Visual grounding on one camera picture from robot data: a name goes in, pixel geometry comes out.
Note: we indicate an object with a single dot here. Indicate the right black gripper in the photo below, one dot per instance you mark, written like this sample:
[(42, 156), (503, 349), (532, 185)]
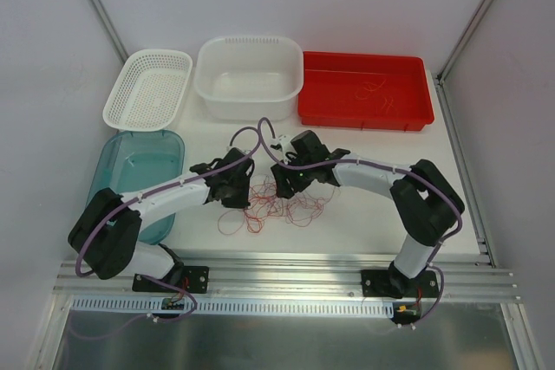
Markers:
[(284, 184)]

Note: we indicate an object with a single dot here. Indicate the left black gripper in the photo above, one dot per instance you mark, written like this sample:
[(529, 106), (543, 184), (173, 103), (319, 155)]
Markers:
[(237, 196)]

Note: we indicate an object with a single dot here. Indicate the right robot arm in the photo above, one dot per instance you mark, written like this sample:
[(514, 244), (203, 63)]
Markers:
[(427, 204)]

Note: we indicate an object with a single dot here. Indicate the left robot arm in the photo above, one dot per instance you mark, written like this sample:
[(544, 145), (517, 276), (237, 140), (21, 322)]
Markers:
[(106, 237)]

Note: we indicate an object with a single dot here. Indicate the red plastic tray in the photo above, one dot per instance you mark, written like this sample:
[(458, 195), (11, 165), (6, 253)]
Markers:
[(365, 92)]

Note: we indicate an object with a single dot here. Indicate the white plastic tub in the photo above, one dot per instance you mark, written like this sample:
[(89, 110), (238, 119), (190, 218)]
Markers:
[(243, 78)]

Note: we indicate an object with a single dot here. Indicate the teal translucent plastic bin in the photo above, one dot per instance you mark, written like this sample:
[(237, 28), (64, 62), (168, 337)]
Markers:
[(133, 161)]

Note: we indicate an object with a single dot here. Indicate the white perforated plastic basket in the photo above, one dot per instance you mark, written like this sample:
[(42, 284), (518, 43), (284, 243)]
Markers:
[(149, 90)]

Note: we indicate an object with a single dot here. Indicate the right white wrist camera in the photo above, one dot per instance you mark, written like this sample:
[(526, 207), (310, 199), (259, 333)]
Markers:
[(283, 144)]

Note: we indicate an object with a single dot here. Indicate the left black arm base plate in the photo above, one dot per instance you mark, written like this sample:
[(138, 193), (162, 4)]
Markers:
[(193, 279)]

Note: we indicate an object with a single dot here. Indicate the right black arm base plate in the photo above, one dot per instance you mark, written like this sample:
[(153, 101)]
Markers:
[(379, 283)]

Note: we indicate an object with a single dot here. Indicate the white slotted cable duct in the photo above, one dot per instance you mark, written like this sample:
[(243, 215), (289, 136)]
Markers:
[(230, 306)]

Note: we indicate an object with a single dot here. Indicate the aluminium mounting rail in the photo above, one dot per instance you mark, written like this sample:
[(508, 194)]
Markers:
[(338, 277)]

